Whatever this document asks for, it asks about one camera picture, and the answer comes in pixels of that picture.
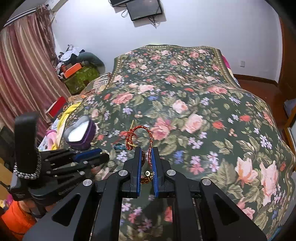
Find floral bedspread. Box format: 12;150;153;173
64;45;295;240

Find orange box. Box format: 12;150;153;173
64;63;82;79

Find purple heart-shaped jewelry box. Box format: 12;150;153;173
63;115;96;151

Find pink soft item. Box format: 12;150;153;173
46;130;57;150

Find red and white box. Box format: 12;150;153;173
46;96;68;119

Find black wall monitor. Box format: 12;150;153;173
109;0;163;21

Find striped pink curtain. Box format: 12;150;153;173
1;5;71;141

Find black white braided strap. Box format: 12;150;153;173
13;150;42;180

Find grey garment on pile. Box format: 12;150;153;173
76;52;105;74

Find green patterned covered box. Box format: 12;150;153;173
64;66;99;95

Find yellow cloth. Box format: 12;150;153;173
51;102;82;150

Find red braided rope bracelet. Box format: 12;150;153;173
119;119;155;185

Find orange sleeve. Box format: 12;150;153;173
1;201;37;240

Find patchwork striped quilt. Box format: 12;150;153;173
80;72;112;95

